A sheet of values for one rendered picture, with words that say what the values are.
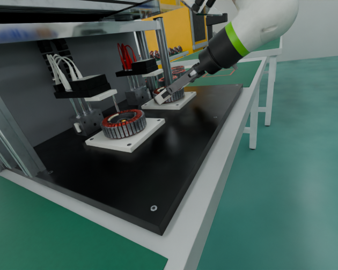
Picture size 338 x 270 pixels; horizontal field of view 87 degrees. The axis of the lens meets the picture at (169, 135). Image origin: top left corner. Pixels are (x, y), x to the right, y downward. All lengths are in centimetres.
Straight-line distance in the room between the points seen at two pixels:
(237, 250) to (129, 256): 88
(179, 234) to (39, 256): 18
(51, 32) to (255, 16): 44
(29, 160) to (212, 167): 37
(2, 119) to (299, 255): 118
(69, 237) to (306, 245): 107
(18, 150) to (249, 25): 54
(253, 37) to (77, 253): 52
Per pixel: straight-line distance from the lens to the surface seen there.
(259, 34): 50
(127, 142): 41
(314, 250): 119
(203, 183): 31
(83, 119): 55
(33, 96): 63
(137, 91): 70
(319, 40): 570
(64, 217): 35
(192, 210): 28
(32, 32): 49
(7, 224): 42
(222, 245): 111
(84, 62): 73
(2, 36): 46
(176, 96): 61
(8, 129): 44
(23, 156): 45
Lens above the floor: 96
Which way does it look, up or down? 27 degrees down
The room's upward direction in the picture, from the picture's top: 12 degrees counter-clockwise
